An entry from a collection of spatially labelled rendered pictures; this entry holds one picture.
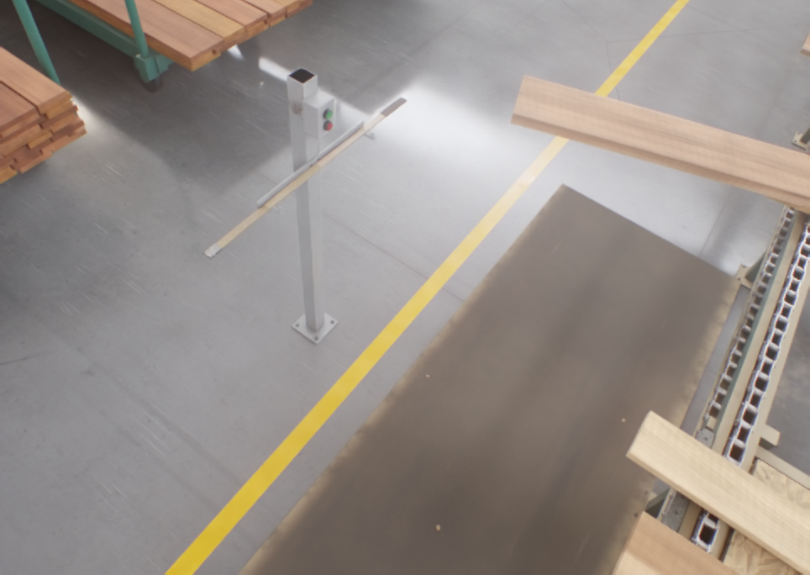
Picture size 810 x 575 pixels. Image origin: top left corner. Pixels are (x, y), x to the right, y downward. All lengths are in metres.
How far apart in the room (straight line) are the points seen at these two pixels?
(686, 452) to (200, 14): 3.13
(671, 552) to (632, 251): 2.00
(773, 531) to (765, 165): 1.41
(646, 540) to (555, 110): 1.56
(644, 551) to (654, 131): 1.56
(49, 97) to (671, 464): 2.68
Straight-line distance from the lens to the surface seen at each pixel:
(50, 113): 2.96
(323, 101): 1.73
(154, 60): 3.52
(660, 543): 1.64
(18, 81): 3.09
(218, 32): 3.49
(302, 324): 2.70
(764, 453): 2.02
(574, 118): 2.42
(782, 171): 2.66
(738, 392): 2.01
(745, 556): 1.80
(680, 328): 3.15
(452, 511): 2.40
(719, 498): 1.75
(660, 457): 1.71
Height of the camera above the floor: 2.30
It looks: 54 degrees down
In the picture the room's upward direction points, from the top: 10 degrees clockwise
